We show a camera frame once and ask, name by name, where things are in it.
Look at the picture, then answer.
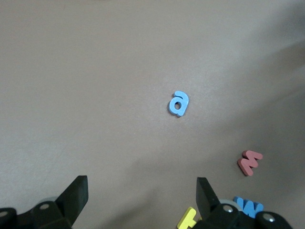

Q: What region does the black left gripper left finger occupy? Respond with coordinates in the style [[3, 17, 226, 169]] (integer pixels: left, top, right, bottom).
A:
[[0, 175, 89, 229]]

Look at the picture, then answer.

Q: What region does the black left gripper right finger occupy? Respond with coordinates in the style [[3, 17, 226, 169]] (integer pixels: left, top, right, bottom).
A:
[[195, 177, 293, 229]]

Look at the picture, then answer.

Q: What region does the blue foam capital letter W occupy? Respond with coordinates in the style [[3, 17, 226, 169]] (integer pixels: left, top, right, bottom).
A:
[[233, 196, 264, 219]]

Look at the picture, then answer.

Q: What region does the yellow foam letter H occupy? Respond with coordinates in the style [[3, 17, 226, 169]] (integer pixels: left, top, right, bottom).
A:
[[177, 206, 203, 229]]

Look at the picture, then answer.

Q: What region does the red foam small letter w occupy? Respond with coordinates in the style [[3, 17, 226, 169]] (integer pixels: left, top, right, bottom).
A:
[[237, 149, 264, 177]]

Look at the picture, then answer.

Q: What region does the blue foam letter a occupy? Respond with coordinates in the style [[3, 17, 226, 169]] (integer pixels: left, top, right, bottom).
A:
[[168, 90, 190, 117]]

